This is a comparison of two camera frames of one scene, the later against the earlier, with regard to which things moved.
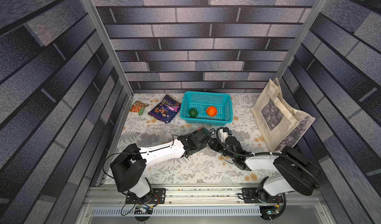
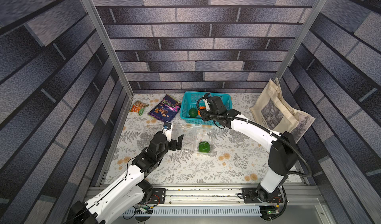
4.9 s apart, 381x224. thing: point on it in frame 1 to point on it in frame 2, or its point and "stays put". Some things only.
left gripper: x=203 y=146 to x=174 y=146
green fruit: x=193 y=112 stays put
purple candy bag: x=165 y=109 stays put
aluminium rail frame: x=202 y=204 stays put
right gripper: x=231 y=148 to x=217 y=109
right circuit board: x=269 y=212 stays put
